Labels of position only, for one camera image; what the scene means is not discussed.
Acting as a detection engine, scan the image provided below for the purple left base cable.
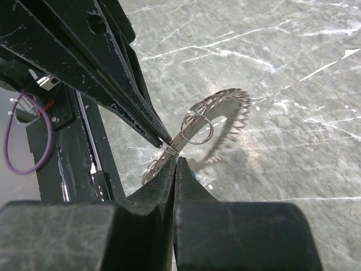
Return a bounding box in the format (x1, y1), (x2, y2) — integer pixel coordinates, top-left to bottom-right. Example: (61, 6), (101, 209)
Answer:
(3, 93), (54, 175)

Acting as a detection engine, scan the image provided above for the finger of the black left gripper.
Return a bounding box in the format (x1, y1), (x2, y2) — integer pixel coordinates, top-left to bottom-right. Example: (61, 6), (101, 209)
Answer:
(45, 1), (171, 144)
(0, 0), (163, 148)

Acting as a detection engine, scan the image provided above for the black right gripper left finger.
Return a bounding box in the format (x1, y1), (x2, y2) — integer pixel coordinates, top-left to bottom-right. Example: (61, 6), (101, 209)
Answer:
(1, 158), (177, 270)

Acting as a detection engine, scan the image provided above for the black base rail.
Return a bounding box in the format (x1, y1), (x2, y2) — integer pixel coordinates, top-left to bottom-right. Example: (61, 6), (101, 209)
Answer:
(36, 85), (125, 203)

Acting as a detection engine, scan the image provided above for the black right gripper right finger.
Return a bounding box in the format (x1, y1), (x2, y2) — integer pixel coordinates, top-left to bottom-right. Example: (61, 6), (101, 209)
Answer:
(174, 158), (322, 270)

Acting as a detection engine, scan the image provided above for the blue tagged key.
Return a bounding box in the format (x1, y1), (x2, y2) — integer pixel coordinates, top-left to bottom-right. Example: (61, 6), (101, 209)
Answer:
(187, 158), (199, 179)

